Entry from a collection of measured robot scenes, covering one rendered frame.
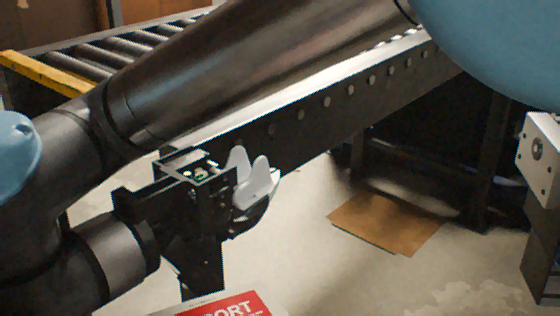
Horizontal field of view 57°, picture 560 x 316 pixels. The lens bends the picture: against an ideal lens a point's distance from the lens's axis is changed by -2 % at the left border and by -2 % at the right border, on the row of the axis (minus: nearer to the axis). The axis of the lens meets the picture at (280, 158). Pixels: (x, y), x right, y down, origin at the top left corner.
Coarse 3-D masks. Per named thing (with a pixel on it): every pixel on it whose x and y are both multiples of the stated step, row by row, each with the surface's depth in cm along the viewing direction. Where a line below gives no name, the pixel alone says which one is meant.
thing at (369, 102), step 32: (416, 32) 108; (352, 64) 90; (384, 64) 93; (416, 64) 102; (448, 64) 115; (288, 96) 77; (320, 96) 80; (352, 96) 88; (384, 96) 96; (416, 96) 107; (224, 128) 68; (256, 128) 71; (288, 128) 77; (320, 128) 83; (352, 128) 91; (224, 160) 68; (288, 160) 79
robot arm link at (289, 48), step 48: (240, 0) 34; (288, 0) 32; (336, 0) 30; (384, 0) 29; (192, 48) 36; (240, 48) 34; (288, 48) 33; (336, 48) 33; (96, 96) 43; (144, 96) 39; (192, 96) 38; (240, 96) 37; (96, 144) 42; (144, 144) 43
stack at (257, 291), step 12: (240, 288) 38; (252, 288) 38; (264, 288) 38; (192, 300) 37; (204, 300) 37; (216, 300) 37; (228, 300) 37; (240, 300) 37; (252, 300) 37; (264, 300) 37; (276, 300) 37; (156, 312) 36; (168, 312) 36; (180, 312) 36; (192, 312) 36; (204, 312) 36; (216, 312) 36; (228, 312) 36; (240, 312) 36; (252, 312) 36; (264, 312) 36; (276, 312) 36
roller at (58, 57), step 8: (48, 56) 95; (56, 56) 94; (64, 56) 94; (48, 64) 94; (56, 64) 93; (64, 64) 91; (72, 64) 91; (80, 64) 90; (88, 64) 91; (64, 72) 91; (72, 72) 89; (80, 72) 88; (88, 72) 87; (96, 72) 87; (104, 72) 87; (88, 80) 86; (96, 80) 85
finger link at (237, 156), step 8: (232, 152) 59; (240, 152) 60; (232, 160) 59; (240, 160) 60; (224, 168) 59; (240, 168) 60; (248, 168) 61; (240, 176) 61; (248, 176) 61; (240, 184) 60
